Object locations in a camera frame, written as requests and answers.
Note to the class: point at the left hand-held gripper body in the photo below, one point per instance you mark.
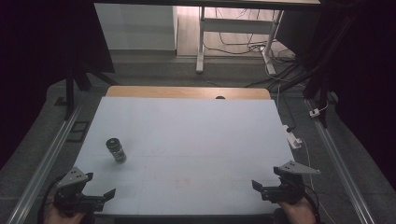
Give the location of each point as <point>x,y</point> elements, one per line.
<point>72,189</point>

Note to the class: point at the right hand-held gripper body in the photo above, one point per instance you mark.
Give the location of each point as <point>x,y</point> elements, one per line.
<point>289,183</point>

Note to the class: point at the dark cylindrical jar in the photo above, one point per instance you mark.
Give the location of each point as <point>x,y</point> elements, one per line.
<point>116,150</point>

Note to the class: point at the person's left hand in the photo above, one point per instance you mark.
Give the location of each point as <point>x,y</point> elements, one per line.
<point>61,217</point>

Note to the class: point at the person's right hand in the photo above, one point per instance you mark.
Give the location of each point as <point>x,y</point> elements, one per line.
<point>297,213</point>

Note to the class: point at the small white adapter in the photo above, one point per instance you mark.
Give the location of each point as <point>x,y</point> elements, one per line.
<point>314,112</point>

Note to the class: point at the white table mat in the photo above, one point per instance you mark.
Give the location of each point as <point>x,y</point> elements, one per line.
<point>193,149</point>

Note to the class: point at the black metal stand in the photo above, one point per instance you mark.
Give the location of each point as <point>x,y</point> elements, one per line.
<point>70,90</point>
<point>320,77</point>

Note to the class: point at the small dark knob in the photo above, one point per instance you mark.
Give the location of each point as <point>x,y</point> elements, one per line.
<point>220,97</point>

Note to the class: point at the dark curtain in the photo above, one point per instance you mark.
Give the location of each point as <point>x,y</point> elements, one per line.
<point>34,62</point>
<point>370,77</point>

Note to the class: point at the white cabinet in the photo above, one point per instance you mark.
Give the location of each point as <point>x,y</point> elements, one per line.
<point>137,28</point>

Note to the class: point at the aluminium rail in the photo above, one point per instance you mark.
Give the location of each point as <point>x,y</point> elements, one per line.
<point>43,168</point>
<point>339,168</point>

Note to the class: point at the white desk frame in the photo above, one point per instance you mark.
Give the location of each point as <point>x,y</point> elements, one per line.
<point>234,26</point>

